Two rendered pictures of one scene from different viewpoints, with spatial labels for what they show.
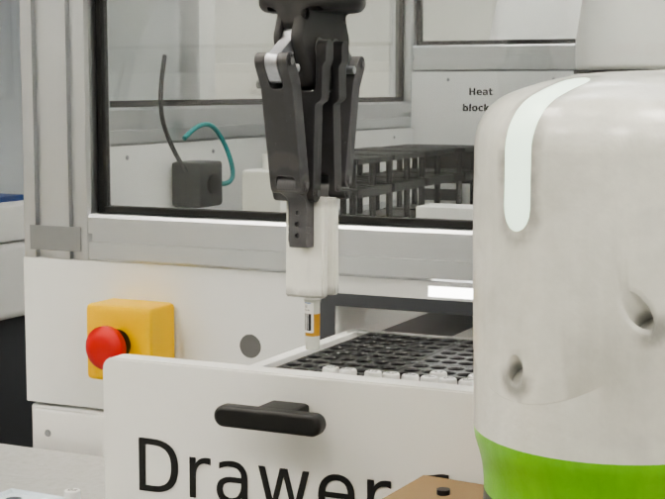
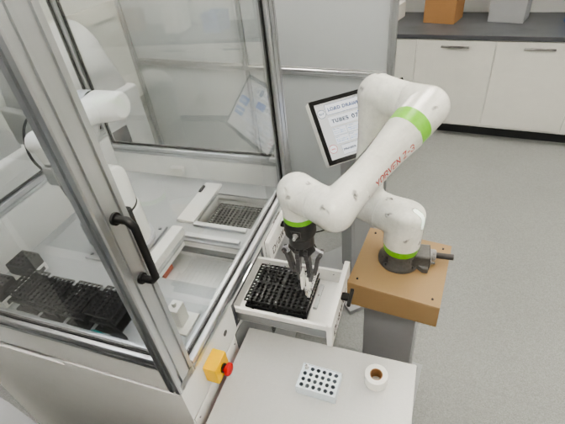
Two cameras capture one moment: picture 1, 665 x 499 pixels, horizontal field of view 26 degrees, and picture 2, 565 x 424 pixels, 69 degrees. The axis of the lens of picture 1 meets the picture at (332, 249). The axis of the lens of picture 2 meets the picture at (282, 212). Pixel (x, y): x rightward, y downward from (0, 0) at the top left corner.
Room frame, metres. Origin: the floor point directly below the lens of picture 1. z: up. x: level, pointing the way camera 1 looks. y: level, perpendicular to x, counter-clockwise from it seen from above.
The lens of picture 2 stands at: (1.11, 0.92, 1.99)
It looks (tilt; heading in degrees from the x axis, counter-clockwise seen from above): 38 degrees down; 267
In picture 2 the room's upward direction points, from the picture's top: 7 degrees counter-clockwise
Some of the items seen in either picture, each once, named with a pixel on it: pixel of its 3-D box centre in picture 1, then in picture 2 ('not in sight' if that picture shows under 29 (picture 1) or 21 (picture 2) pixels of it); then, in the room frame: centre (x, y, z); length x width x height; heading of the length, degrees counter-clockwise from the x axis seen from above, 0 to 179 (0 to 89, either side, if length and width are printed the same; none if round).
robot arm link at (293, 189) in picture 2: not in sight; (299, 198); (1.02, 0.02, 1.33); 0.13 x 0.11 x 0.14; 128
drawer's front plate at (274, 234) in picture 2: not in sight; (279, 229); (1.07, -0.40, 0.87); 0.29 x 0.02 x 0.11; 65
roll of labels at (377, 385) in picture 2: not in sight; (376, 377); (0.85, 0.26, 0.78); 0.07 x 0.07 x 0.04
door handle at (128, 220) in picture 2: not in sight; (138, 251); (1.37, 0.28, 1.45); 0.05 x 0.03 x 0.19; 155
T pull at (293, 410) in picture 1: (278, 415); (346, 296); (0.89, 0.03, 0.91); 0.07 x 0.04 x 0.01; 65
